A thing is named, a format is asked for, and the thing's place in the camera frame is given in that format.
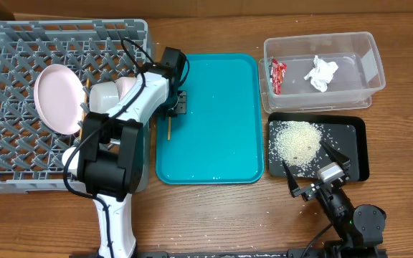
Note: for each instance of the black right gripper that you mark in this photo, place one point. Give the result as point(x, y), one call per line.
point(309, 191)

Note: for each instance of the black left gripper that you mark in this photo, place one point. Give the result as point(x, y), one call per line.
point(179, 104)

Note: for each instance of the pink bowl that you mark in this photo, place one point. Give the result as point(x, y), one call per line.
point(124, 85)

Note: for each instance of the grey bowl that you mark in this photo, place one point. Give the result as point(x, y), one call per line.
point(103, 96)

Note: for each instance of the wooden chopstick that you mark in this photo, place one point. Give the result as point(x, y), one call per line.
point(84, 113)
point(169, 129)

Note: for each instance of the white tissue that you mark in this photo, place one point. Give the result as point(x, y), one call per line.
point(321, 74)

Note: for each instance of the red snack wrapper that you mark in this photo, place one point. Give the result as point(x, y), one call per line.
point(277, 74)

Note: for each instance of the large white plate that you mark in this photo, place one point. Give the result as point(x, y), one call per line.
point(58, 95)

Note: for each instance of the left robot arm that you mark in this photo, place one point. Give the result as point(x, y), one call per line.
point(113, 152)

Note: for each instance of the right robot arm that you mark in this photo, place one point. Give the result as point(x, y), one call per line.
point(360, 228)

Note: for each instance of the clear plastic waste bin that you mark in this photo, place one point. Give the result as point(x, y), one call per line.
point(359, 63)

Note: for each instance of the grey dishwasher rack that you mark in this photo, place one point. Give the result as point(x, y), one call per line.
point(96, 51)

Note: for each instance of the pile of rice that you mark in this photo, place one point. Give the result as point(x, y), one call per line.
point(297, 145)

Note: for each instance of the black plastic tray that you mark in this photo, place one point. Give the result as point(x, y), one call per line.
point(346, 134)

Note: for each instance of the teal serving tray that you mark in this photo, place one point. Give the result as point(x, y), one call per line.
point(219, 140)

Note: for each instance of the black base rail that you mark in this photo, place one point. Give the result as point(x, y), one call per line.
point(290, 253)

